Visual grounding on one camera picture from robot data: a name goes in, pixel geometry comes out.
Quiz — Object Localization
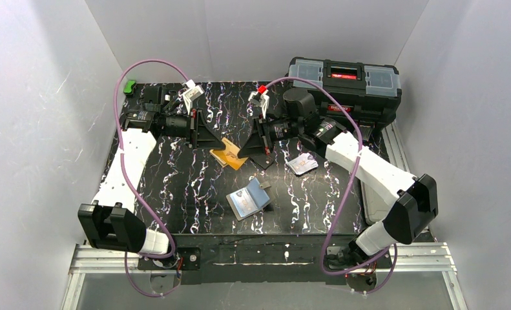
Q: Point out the orange credit card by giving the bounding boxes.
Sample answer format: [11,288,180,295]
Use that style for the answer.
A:
[220,150,247,171]
[209,138,240,167]

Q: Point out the grey blue card holder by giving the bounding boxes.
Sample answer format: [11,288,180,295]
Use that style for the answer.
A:
[226,177,275,221]

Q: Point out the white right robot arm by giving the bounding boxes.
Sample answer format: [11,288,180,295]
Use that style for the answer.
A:
[238,88,439,260]

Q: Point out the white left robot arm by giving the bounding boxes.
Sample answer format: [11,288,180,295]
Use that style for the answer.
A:
[78,80,225,258]

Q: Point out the green small tool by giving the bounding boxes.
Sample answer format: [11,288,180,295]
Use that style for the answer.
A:
[123,79,137,97]

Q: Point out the black toolbox with clear lids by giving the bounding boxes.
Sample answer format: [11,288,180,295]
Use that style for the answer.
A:
[287,57,402,141]

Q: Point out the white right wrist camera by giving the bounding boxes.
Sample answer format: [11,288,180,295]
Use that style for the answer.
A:
[248,85,269,119]

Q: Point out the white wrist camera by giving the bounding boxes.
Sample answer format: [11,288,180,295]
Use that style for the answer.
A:
[248,85,269,119]
[180,79,204,112]

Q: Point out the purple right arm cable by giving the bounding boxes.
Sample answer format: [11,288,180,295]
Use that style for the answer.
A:
[261,77,399,296]

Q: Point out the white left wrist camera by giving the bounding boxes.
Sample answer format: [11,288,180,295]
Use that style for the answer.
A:
[180,79,204,112]

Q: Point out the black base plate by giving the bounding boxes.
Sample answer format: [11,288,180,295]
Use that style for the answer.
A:
[118,234,346,285]

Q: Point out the aluminium frame rails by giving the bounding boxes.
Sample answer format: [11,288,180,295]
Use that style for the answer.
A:
[60,121,470,310]

